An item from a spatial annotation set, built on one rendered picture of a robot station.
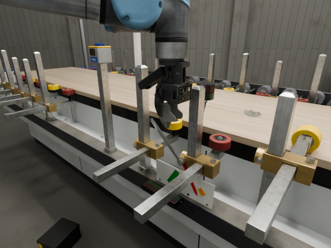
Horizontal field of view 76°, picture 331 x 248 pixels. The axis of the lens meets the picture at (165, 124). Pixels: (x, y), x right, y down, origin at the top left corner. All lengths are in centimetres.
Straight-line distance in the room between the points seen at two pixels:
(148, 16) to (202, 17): 451
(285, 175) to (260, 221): 17
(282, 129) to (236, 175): 43
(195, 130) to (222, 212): 30
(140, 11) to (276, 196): 42
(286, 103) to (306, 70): 501
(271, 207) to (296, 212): 50
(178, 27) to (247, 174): 63
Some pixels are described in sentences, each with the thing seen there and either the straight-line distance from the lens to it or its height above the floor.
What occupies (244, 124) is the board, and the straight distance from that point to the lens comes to 99.
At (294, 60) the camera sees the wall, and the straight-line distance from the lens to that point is 542.
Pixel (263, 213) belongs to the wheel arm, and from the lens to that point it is 44.
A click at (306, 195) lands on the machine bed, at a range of 91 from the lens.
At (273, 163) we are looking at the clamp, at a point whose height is 95.
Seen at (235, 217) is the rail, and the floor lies 70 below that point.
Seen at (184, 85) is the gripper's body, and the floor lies 113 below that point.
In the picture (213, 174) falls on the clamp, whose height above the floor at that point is 84.
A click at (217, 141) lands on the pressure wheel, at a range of 78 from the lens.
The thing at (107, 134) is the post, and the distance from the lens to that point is 110.
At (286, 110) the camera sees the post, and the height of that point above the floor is 109.
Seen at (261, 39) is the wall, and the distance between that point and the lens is 513.
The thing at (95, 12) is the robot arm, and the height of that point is 129.
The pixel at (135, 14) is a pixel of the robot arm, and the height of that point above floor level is 128.
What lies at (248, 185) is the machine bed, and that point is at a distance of 96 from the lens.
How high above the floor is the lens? 124
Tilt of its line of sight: 22 degrees down
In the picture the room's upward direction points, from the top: straight up
